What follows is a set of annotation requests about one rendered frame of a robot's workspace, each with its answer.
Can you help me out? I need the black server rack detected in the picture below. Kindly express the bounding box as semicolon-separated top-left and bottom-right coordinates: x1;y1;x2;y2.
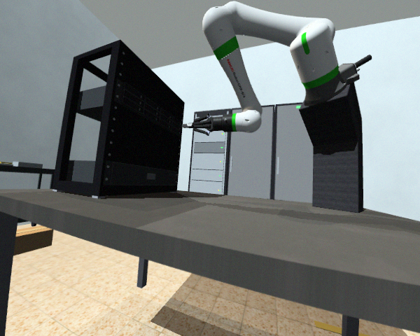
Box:
52;40;185;199

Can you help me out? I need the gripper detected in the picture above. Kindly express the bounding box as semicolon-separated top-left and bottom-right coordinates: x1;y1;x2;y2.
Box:
182;113;223;136

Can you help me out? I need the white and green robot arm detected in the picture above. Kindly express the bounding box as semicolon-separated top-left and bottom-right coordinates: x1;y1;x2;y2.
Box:
202;1;372;133

